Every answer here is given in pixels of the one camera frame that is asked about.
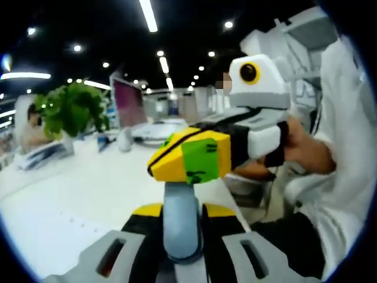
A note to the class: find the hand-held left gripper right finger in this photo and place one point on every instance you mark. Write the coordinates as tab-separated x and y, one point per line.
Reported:
232	256

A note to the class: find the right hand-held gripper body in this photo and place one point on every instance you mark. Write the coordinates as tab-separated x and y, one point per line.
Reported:
265	94

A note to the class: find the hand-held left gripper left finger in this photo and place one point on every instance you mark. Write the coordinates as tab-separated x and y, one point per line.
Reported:
117	256

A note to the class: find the person's right hand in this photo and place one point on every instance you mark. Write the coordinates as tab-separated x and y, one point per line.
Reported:
299	144

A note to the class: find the person's black trousers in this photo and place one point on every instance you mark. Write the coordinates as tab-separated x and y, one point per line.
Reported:
288	241

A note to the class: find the beige cloth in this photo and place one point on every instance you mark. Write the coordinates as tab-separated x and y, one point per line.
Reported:
277	200

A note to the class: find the person in white shirt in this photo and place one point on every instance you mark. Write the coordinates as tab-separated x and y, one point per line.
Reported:
347	132

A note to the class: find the green potted plant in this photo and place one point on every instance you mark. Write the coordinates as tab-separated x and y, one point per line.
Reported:
73	109

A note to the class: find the stack of blue white booklets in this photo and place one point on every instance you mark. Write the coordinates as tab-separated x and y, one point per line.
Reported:
41	156

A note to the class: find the straight ceiling light strip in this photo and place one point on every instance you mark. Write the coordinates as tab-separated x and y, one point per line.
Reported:
25	76
148	16

